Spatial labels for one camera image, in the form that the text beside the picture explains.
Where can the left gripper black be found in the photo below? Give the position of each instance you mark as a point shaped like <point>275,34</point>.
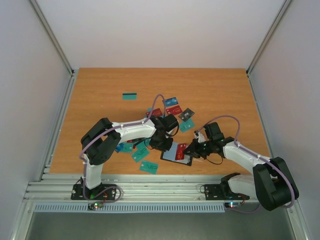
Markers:
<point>165,148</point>

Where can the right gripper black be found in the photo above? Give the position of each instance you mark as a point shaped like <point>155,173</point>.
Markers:
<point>197,149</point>

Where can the red VIP card bottom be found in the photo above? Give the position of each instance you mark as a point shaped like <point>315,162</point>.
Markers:
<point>179,151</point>

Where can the red vip card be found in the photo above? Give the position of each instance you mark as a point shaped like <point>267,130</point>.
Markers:
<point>179,151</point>
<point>174,110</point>
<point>157,112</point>

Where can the black leather card holder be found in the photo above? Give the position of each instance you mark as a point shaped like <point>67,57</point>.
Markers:
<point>170,156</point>

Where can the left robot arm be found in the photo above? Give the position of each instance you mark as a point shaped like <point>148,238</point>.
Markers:
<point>99,143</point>

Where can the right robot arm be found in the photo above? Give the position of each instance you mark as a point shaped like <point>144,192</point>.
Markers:
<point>269,180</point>

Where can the teal VIP card middle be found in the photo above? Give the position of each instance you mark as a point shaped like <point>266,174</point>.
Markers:
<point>140,154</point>

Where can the teal vip card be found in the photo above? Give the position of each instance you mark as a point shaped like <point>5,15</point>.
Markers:
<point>149,167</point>
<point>140,154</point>

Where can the teal card right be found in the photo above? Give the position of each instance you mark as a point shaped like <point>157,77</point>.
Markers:
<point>186,125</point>

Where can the teal VIP card bottom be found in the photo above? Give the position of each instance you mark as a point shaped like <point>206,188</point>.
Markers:
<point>149,167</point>

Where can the red VIP card upper left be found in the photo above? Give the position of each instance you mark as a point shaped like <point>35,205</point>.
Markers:
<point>157,112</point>

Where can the teal card small lower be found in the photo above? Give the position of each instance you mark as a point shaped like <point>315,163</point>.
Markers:
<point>127,147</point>

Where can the red VIP card upper right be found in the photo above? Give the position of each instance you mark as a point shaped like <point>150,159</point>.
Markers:
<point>174,110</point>

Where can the black VIP card right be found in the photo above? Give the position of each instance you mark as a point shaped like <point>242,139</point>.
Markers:
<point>186,114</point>

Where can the blue card lower left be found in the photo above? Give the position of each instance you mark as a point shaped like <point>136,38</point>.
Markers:
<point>119,147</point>

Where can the blue card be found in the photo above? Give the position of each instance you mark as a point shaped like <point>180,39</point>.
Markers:
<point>119,147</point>
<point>169,102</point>

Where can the blue card top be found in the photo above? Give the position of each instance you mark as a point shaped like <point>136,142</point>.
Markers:
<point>169,102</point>

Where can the right circuit board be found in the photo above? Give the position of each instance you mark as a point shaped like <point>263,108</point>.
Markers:
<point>233,205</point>

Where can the circuit board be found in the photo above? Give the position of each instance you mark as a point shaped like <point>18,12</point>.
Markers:
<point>233,205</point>
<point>95,206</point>

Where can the left circuit board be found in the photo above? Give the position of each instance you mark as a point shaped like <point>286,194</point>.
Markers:
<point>95,206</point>

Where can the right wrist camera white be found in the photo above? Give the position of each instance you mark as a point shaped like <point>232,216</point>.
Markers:
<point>199,137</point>

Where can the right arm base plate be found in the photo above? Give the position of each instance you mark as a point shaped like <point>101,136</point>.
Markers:
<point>215,192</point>

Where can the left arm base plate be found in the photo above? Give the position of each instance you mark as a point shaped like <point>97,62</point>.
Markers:
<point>99,193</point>

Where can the aluminium rail frame front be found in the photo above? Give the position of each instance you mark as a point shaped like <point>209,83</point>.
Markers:
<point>143,188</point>

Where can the grey slotted cable duct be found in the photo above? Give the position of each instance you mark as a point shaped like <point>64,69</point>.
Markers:
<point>131,208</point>

